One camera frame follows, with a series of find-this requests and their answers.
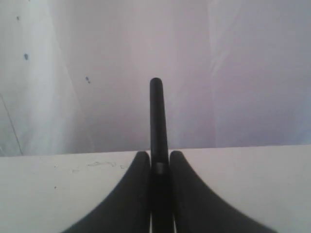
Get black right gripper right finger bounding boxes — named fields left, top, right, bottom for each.
left=170, top=151, right=274, bottom=233

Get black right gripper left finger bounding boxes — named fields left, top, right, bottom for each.
left=64, top=151, right=151, bottom=233

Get black paintbrush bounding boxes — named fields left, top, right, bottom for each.
left=150, top=78, right=174, bottom=233

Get white backdrop cloth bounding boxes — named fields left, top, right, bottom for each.
left=0, top=0, right=311, bottom=156

